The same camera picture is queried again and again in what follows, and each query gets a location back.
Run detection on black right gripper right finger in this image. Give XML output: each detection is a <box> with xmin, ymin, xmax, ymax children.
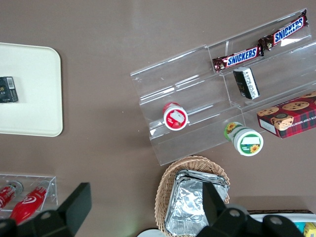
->
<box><xmin>202</xmin><ymin>182</ymin><xmax>226</xmax><ymax>227</ymax></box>

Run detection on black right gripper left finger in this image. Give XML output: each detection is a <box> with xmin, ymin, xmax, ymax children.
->
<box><xmin>56</xmin><ymin>182</ymin><xmax>93</xmax><ymax>235</ymax></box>

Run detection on aluminium foil tray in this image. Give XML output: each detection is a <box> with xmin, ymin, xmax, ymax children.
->
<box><xmin>174</xmin><ymin>169</ymin><xmax>231</xmax><ymax>198</ymax></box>

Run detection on white rectangular snack tray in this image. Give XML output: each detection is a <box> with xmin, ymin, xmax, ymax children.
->
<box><xmin>248</xmin><ymin>213</ymin><xmax>316</xmax><ymax>237</ymax></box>

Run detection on light wicker basket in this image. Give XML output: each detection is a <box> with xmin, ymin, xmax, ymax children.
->
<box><xmin>154</xmin><ymin>155</ymin><xmax>231</xmax><ymax>236</ymax></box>

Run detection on beige plastic tray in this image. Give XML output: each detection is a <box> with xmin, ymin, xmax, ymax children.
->
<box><xmin>0</xmin><ymin>42</ymin><xmax>64</xmax><ymax>137</ymax></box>

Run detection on silver foil packets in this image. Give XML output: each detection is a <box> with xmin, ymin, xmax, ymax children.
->
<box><xmin>164</xmin><ymin>178</ymin><xmax>230</xmax><ymax>237</ymax></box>

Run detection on clear acrylic bottle rack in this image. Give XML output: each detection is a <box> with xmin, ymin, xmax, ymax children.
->
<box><xmin>0</xmin><ymin>173</ymin><xmax>59</xmax><ymax>218</ymax></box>

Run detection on red cola bottle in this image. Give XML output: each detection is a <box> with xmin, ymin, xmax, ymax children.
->
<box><xmin>0</xmin><ymin>181</ymin><xmax>24</xmax><ymax>211</ymax></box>
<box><xmin>9</xmin><ymin>185</ymin><xmax>49</xmax><ymax>225</ymax></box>

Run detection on green sunflower yogurt cup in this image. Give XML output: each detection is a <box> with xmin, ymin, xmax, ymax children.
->
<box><xmin>223</xmin><ymin>121</ymin><xmax>264</xmax><ymax>157</ymax></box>

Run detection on red strawberry yogurt cup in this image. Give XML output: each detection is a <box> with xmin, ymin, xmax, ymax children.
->
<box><xmin>162</xmin><ymin>102</ymin><xmax>191</xmax><ymax>131</ymax></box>

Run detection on yellow snack packet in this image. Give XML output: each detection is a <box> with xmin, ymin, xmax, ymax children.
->
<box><xmin>304</xmin><ymin>222</ymin><xmax>316</xmax><ymax>237</ymax></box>

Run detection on red tartan cookie box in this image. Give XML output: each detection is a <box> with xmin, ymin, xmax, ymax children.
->
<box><xmin>256</xmin><ymin>90</ymin><xmax>316</xmax><ymax>139</ymax></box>

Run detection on clear acrylic stepped display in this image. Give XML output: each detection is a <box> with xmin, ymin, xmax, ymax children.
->
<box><xmin>129</xmin><ymin>8</ymin><xmax>316</xmax><ymax>166</ymax></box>

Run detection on black box with white side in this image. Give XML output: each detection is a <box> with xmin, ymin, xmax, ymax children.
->
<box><xmin>233</xmin><ymin>67</ymin><xmax>261</xmax><ymax>100</ymax></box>

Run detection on small black box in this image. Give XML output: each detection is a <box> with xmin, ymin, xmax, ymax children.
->
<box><xmin>0</xmin><ymin>76</ymin><xmax>19</xmax><ymax>104</ymax></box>

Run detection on Snickers chocolate bar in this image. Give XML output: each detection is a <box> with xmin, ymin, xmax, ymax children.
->
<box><xmin>257</xmin><ymin>9</ymin><xmax>310</xmax><ymax>51</ymax></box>
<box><xmin>212</xmin><ymin>45</ymin><xmax>266</xmax><ymax>74</ymax></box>

